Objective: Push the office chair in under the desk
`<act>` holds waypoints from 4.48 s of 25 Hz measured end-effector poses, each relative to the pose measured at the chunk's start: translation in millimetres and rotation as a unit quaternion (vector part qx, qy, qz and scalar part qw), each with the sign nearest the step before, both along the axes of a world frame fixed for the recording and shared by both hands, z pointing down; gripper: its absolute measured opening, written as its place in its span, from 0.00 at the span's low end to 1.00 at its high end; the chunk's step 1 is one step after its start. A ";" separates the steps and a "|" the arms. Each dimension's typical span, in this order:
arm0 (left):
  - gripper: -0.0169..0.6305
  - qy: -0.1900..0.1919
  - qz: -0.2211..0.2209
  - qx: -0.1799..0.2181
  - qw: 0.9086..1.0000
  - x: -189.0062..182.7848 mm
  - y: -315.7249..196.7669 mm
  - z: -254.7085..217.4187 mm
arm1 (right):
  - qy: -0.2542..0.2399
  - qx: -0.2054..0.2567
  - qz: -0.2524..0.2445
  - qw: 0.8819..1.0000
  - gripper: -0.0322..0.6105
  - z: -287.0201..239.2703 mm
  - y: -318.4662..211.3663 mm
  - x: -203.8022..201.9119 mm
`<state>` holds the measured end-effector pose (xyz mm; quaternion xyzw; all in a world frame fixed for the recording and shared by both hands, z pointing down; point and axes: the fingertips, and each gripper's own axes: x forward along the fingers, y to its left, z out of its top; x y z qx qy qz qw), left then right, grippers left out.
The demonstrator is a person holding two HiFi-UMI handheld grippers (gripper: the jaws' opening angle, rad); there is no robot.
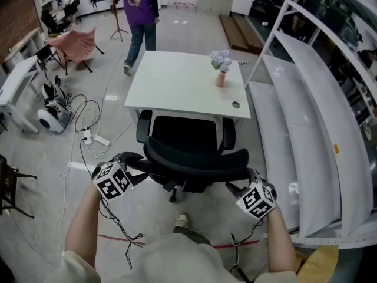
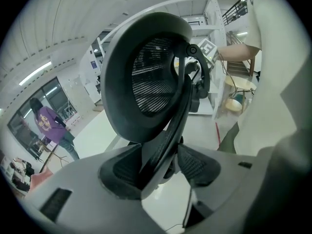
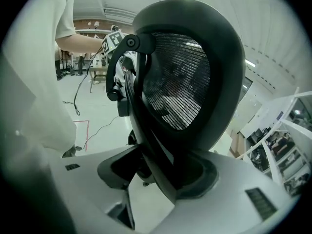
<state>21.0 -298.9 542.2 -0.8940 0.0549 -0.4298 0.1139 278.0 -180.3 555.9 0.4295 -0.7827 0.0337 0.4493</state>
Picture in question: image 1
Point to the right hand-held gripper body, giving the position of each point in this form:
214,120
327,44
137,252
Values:
256,202

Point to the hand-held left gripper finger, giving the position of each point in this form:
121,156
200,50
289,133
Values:
138,177
132,157

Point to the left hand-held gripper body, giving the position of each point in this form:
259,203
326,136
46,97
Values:
112,181

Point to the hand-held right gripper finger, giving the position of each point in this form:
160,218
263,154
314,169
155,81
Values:
238,190

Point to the person's right forearm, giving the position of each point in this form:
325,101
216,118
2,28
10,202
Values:
279,243

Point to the person's left forearm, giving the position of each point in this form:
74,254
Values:
82,225

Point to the long white power strip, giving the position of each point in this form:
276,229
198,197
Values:
101,140

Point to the red floor tape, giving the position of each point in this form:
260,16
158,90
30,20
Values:
117,238

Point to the person's white sneaker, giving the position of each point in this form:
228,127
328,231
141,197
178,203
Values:
183,220

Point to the person's dark trouser leg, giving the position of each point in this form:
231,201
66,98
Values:
191,236

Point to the white square table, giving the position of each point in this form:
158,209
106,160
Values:
176,81

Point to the round wooden table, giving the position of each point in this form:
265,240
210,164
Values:
319,264

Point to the white round wheeled device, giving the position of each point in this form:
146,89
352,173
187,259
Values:
54,111

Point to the person's cream shirt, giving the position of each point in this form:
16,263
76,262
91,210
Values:
176,261

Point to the yellow shelf sticker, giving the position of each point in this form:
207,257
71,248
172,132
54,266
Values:
336,148

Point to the white metal shelving rack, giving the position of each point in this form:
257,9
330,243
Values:
309,113

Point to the black metal chair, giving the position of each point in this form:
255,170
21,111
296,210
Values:
9,184

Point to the pink vase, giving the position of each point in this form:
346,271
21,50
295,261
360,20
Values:
220,80

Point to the pink cloth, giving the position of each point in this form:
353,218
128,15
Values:
75,46

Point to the pale blue flower bouquet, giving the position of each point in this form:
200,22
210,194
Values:
221,60

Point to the white narrow desk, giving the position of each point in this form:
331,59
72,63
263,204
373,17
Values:
14,84

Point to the tripod stand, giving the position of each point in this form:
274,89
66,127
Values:
117,19

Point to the white cabinet wooden top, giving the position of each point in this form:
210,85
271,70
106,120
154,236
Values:
23,46

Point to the black mesh office chair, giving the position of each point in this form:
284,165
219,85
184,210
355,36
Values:
51,22

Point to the wooden step platform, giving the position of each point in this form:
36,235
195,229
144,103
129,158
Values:
240,32

